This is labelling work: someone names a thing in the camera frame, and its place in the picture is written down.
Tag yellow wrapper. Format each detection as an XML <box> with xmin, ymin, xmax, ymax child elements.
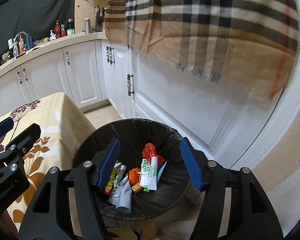
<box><xmin>104</xmin><ymin>161</ymin><xmax>121</xmax><ymax>195</ymax></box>

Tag large white tube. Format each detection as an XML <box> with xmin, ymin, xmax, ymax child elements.
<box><xmin>116</xmin><ymin>180</ymin><xmax>132</xmax><ymax>214</ymax></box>

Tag orange plastic bag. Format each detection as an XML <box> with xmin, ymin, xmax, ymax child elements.
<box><xmin>128</xmin><ymin>167</ymin><xmax>141</xmax><ymax>186</ymax></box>

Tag white teal tube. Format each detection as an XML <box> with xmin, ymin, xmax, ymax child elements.
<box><xmin>147</xmin><ymin>157</ymin><xmax>158</xmax><ymax>191</ymax></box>

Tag red plastic bag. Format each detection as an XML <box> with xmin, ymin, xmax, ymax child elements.
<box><xmin>142</xmin><ymin>142</ymin><xmax>164</xmax><ymax>168</ymax></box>

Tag silver sachet strip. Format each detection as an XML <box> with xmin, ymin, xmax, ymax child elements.
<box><xmin>108</xmin><ymin>163</ymin><xmax>128</xmax><ymax>205</ymax></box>

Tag yellow label bottle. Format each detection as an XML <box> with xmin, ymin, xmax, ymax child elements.
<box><xmin>132</xmin><ymin>181</ymin><xmax>143</xmax><ymax>193</ymax></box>

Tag green white wrapper bundle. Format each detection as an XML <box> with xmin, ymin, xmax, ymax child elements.
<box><xmin>140</xmin><ymin>159</ymin><xmax>151</xmax><ymax>192</ymax></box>

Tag blue white tube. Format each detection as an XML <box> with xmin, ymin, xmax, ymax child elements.
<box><xmin>157</xmin><ymin>161</ymin><xmax>167</xmax><ymax>184</ymax></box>

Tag black trash bin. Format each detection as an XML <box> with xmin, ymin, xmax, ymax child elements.
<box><xmin>73</xmin><ymin>119</ymin><xmax>190</xmax><ymax>221</ymax></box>

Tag floral beige tablecloth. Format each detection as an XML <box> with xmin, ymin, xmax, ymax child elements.
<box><xmin>0</xmin><ymin>92</ymin><xmax>94</xmax><ymax>228</ymax></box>

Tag white lower cabinets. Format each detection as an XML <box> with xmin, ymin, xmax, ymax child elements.
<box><xmin>0</xmin><ymin>39</ymin><xmax>300</xmax><ymax>170</ymax></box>

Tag orange dish soap bottle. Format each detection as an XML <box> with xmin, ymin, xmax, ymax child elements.
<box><xmin>18</xmin><ymin>35</ymin><xmax>25</xmax><ymax>54</ymax></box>

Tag chrome sink faucet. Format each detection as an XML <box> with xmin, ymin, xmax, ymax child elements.
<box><xmin>13</xmin><ymin>31</ymin><xmax>33</xmax><ymax>52</ymax></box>

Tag dark sauce bottle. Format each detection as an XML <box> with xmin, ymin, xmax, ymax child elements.
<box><xmin>55</xmin><ymin>20</ymin><xmax>61</xmax><ymax>38</ymax></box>

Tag black window curtain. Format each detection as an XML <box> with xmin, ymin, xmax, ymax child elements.
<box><xmin>0</xmin><ymin>0</ymin><xmax>75</xmax><ymax>56</ymax></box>

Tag steel thermos bottle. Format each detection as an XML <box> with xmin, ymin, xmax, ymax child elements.
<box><xmin>84</xmin><ymin>18</ymin><xmax>91</xmax><ymax>34</ymax></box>

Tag black knife block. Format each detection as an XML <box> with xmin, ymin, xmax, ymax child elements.
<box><xmin>95</xmin><ymin>8</ymin><xmax>104</xmax><ymax>33</ymax></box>

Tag plaid beige scarf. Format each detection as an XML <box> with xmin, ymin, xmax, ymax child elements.
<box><xmin>105</xmin><ymin>0</ymin><xmax>300</xmax><ymax>99</ymax></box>

